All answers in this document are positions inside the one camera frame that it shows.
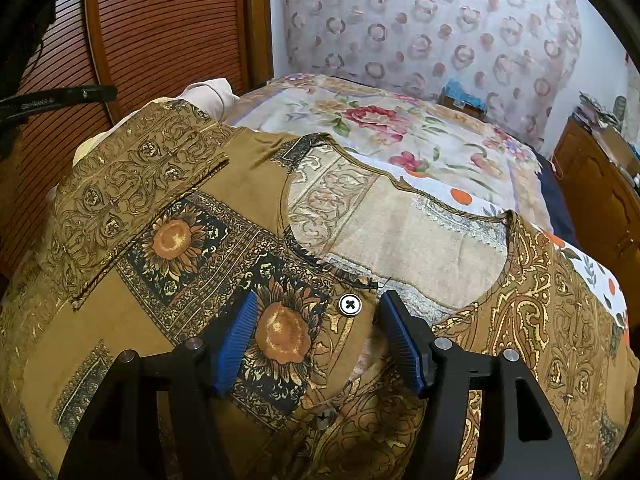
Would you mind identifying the navy blue sheet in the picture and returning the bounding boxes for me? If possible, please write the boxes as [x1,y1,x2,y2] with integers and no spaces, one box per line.
[537,160,576,246]

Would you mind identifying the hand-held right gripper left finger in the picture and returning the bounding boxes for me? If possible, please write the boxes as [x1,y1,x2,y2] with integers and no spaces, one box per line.
[59,291,259,480]

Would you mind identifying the wooden slatted headboard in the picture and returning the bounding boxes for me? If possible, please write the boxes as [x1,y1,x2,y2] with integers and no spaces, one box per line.
[0,0,273,281]

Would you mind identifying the black strap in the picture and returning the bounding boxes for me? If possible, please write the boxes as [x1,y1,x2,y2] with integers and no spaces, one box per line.
[0,85,118,121]

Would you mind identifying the stack of folded fabrics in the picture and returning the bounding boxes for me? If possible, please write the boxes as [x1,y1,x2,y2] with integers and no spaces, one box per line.
[580,91,626,128]

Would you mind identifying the beige folded cloth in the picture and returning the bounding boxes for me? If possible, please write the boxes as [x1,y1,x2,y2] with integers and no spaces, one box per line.
[72,77,241,166]

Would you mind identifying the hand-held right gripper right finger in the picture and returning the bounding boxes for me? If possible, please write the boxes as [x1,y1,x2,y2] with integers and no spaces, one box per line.
[375,290,583,480]

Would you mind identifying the cardboard box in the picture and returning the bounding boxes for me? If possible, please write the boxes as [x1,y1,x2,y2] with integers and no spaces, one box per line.
[600,125,640,171]

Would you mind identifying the wooden cabinet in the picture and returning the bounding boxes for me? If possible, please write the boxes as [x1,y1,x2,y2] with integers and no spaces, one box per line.
[552,117,640,306]

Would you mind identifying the blue topped box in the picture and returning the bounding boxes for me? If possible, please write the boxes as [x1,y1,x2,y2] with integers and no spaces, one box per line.
[440,79,488,121]

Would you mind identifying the circle patterned curtain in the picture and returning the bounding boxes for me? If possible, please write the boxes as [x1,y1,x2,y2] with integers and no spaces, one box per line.
[282,0,583,146]

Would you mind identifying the brown patterned shirt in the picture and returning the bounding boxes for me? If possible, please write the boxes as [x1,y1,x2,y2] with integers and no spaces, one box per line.
[0,100,640,480]

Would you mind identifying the floral blanket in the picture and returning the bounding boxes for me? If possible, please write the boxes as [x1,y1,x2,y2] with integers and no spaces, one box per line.
[225,74,551,231]

